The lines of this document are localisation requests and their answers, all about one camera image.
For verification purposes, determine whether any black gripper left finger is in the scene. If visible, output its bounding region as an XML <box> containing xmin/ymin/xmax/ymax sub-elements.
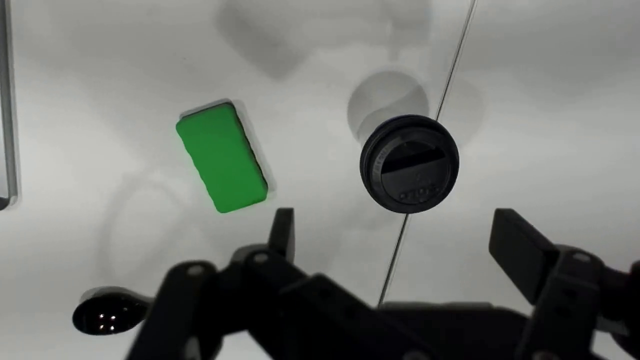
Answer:
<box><xmin>126</xmin><ymin>207</ymin><xmax>429</xmax><ymax>360</ymax></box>

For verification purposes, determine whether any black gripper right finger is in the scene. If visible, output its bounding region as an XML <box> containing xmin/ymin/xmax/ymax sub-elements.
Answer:
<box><xmin>488</xmin><ymin>207</ymin><xmax>640</xmax><ymax>360</ymax></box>

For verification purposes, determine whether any black round cup lid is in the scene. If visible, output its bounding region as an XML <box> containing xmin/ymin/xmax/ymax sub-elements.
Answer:
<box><xmin>359</xmin><ymin>115</ymin><xmax>462</xmax><ymax>217</ymax></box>

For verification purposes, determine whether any black round object with dots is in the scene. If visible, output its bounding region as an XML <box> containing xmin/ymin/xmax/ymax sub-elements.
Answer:
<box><xmin>71</xmin><ymin>286</ymin><xmax>154</xmax><ymax>341</ymax></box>

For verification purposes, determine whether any green rectangular eraser block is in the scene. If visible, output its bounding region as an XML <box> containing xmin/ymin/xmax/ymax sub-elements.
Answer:
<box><xmin>175</xmin><ymin>100</ymin><xmax>270</xmax><ymax>217</ymax></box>

